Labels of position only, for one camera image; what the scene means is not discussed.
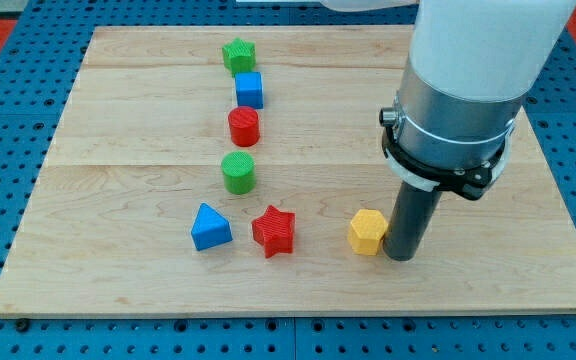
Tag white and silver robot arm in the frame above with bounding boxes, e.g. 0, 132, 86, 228
379, 0, 576, 200

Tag yellow hexagon block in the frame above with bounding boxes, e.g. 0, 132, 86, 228
347, 209, 388, 256

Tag green cylinder block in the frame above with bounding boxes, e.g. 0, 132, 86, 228
221, 151, 256, 195

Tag red star block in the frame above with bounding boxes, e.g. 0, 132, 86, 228
251, 205, 295, 258

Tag red cylinder block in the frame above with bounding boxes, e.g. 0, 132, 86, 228
227, 106, 260, 147

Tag light wooden board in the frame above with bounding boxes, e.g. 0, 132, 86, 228
0, 25, 576, 319

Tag blue triangle block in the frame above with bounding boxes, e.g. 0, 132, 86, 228
190, 203, 233, 251

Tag blue cube block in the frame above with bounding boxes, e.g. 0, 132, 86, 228
235, 72, 264, 109

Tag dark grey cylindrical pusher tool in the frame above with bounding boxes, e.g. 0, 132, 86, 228
382, 183, 442, 261

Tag green star block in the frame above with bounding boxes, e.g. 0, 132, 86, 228
222, 38, 256, 77

